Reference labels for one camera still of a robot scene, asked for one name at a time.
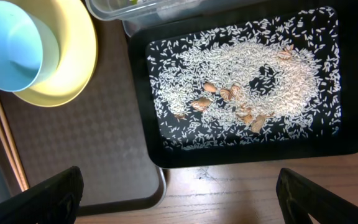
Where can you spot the black waste tray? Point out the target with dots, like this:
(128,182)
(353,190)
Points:
(344,143)

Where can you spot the dark brown serving tray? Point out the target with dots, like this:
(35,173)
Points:
(99,131)

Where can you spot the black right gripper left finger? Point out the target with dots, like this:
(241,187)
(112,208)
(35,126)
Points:
(55,200)

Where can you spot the pile of rice grains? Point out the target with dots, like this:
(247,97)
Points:
(269,80)

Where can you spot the yellow plate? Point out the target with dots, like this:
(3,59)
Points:
(76,36)

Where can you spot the light blue bowl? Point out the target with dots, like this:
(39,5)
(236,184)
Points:
(29,51)

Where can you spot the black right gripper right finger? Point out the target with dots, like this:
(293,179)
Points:
(301,199)

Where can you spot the clear plastic waste bin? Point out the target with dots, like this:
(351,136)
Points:
(140,14)

